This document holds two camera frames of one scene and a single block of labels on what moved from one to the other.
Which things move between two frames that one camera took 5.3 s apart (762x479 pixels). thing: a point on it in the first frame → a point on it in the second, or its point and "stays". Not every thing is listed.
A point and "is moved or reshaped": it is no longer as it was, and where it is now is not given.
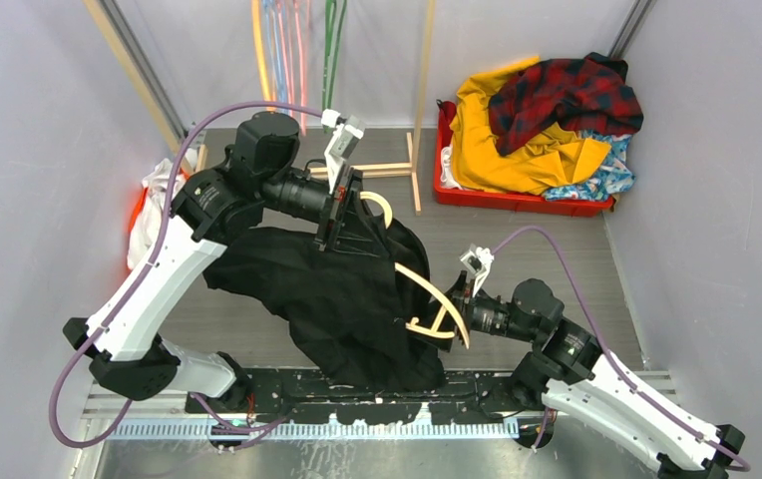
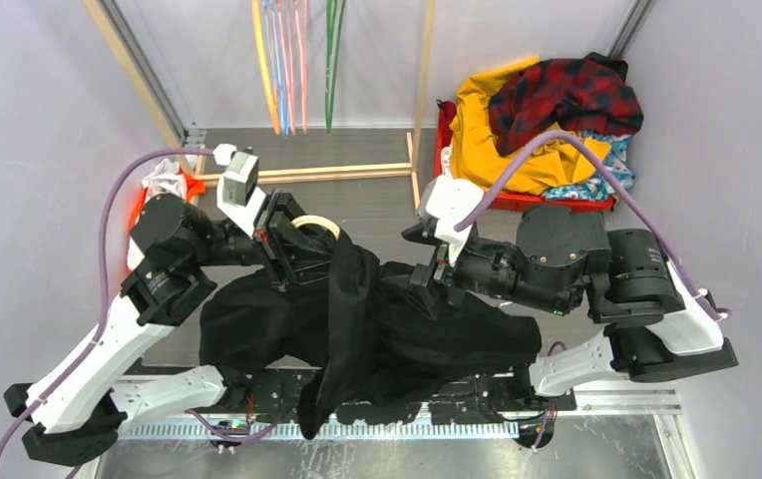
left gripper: x=349 y=223 → x=299 y=254
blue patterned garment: x=612 y=175 stays
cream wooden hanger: x=412 y=323 is moved or reshaped
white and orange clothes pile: x=151 y=216 stays
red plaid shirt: x=585 y=94 stays
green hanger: x=338 y=29 stays
